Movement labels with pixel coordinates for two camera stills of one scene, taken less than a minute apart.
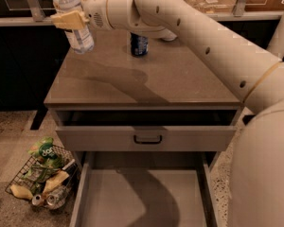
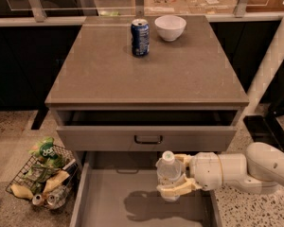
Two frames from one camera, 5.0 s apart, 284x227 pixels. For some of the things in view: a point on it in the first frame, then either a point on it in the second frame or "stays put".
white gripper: (95, 9) to (205, 168)
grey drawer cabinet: (144, 130) stays put
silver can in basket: (36, 200) stays put
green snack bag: (45, 153) stays put
